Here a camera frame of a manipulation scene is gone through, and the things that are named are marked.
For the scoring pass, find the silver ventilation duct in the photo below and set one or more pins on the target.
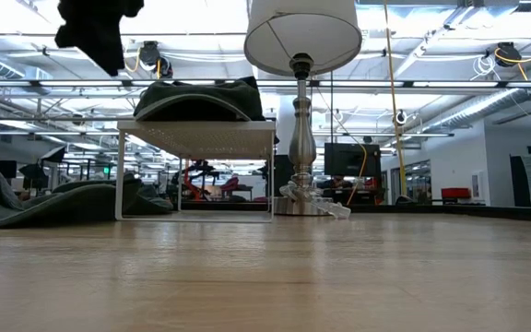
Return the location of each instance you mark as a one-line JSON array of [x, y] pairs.
[[477, 108]]

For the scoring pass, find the black studio lamp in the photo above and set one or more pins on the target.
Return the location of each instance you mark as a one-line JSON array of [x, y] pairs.
[[32, 175]]

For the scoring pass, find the black box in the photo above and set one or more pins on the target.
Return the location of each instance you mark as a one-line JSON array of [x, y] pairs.
[[281, 175]]

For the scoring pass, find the white perforated metal shelf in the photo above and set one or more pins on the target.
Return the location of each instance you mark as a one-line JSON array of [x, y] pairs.
[[201, 138]]

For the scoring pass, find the magenta chair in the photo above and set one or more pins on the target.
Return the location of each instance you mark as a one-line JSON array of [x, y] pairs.
[[233, 184]]

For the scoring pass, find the silver lamp with white shade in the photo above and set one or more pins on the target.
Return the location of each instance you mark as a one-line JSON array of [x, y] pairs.
[[301, 138]]

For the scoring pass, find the red and black machine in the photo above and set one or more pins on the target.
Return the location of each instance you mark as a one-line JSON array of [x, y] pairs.
[[187, 184]]

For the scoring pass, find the black upright panel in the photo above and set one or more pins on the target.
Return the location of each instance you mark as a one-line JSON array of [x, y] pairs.
[[516, 184]]

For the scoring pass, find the grey-green denim cap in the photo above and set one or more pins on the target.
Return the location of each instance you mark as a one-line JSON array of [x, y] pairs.
[[39, 212]]

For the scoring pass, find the red box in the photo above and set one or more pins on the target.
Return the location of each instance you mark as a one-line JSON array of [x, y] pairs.
[[455, 193]]

